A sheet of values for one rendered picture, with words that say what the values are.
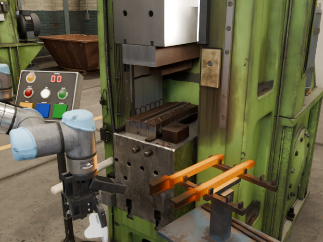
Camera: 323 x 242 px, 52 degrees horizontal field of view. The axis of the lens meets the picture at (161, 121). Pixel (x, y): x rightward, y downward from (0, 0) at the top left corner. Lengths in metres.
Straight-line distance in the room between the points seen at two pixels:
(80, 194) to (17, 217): 2.01
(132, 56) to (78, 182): 0.88
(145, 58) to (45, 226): 1.60
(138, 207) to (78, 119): 1.09
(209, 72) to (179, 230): 0.70
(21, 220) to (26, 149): 2.06
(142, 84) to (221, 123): 0.56
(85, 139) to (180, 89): 1.32
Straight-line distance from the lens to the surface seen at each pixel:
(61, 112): 1.83
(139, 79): 1.88
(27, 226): 2.75
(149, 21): 1.54
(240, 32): 1.49
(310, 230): 2.76
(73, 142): 0.81
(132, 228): 1.93
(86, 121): 0.80
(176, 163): 1.57
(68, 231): 2.35
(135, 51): 1.60
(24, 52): 6.80
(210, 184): 1.19
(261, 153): 1.99
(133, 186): 1.77
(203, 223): 1.47
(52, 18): 10.90
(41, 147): 0.79
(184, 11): 1.63
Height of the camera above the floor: 1.53
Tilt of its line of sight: 19 degrees down
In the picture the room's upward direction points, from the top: straight up
